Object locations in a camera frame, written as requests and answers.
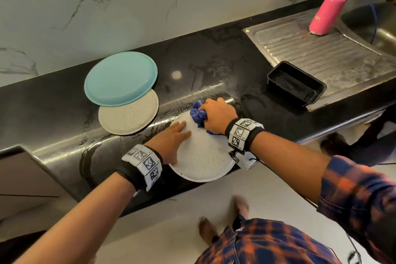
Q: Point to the person's right hand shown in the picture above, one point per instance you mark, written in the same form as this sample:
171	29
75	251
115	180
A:
219	115

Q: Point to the person's left hand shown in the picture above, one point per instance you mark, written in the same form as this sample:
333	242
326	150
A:
168	143

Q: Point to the blue striped cloth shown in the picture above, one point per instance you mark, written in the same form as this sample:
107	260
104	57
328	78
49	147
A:
198	115

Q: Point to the speckled white plate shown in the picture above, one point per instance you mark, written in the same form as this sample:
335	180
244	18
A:
130	117
204	155

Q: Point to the teal plate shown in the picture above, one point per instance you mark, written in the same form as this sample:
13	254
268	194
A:
120	78

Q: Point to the person's right forearm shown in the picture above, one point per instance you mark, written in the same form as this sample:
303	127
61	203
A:
291	161

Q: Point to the person's left forearm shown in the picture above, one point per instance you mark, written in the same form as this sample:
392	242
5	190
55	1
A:
74	223

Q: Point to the person's right foot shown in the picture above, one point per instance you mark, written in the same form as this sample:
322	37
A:
242	206

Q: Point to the person's left foot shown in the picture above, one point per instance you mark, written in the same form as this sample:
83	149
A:
207	230

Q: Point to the left wrist marker band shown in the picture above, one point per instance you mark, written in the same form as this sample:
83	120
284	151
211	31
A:
141	165

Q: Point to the black plastic tray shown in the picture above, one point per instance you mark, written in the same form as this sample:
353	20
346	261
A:
297	84

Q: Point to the steel sink drainboard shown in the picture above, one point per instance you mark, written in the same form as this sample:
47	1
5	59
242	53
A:
328	56

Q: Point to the red bear cup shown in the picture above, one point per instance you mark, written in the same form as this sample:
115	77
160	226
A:
328	13

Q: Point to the brown lower drawer unit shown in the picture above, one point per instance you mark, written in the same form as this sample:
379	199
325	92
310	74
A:
21	180

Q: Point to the blue orange plaid shirt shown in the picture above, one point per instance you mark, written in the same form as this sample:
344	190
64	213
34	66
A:
359	199

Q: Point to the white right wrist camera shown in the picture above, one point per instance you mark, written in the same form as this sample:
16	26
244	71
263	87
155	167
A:
246	160

